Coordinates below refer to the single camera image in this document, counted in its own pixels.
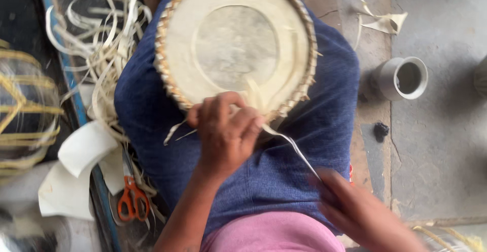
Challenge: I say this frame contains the person's left hand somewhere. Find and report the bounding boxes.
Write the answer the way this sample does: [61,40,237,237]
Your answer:
[186,92,267,178]

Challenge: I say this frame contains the person's right hand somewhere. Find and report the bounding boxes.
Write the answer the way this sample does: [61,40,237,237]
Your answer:
[309,168,385,245]

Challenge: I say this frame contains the pale hide lacing strip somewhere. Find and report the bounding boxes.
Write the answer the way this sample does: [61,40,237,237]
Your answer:
[245,78,323,181]

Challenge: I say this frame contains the drum head with woven rim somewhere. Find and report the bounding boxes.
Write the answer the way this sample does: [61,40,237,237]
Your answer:
[154,0,319,122]

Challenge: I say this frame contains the blue trousers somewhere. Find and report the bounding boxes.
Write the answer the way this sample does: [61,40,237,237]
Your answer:
[114,0,360,241]

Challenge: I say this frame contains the pink shirt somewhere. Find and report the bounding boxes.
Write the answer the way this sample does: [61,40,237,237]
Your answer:
[200,211,347,252]

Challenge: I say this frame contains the small black lump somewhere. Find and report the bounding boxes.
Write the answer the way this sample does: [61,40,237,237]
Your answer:
[373,122,390,143]

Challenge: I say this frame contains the grey metal cup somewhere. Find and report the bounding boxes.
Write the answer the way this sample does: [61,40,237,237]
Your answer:
[370,56,429,101]

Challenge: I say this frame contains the heap of pale hide strips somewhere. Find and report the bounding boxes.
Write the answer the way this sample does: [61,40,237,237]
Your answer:
[45,0,153,138]

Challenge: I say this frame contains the dark mat with blue edge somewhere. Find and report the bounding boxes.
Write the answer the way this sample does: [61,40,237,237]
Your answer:
[0,0,168,252]

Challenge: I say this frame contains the white hide sheet pieces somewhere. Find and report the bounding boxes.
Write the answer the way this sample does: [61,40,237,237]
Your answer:
[37,120,127,222]

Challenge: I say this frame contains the pale hide scrap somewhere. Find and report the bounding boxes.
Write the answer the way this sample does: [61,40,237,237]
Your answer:
[353,0,409,52]

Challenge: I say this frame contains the orange handled scissors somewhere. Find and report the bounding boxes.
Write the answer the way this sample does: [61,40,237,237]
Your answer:
[117,149,151,223]

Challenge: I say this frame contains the yellow straps bundle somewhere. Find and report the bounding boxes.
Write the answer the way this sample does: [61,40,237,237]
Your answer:
[412,225,487,252]

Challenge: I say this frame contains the drum shell with yellow straps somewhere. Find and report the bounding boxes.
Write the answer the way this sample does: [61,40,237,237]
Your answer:
[0,38,64,186]

